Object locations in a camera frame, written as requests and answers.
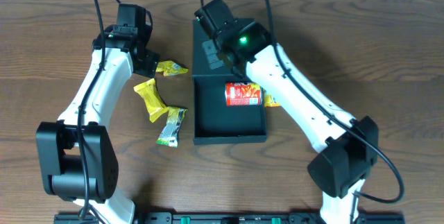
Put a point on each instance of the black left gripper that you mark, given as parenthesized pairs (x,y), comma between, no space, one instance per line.
(147,62)

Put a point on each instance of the small yellow snack packet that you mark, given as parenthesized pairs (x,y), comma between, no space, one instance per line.
(170,68)

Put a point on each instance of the large yellow snack packet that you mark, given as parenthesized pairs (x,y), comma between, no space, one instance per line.
(153,101)

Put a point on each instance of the red Pringles can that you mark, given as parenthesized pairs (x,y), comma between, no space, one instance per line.
(243,94)

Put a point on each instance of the yellow Lemond biscuit packet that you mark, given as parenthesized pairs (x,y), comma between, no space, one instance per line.
(270,101)

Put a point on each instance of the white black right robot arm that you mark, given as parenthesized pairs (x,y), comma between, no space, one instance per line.
(345,146)

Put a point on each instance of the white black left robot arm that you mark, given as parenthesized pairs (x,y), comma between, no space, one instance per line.
(77,160)

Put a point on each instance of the green silver snack packet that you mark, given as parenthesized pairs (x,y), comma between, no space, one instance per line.
(169,135)

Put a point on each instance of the black open gift box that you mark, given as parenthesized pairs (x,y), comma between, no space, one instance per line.
(216,122)

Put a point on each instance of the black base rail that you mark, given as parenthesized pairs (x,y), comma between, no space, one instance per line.
(293,218)

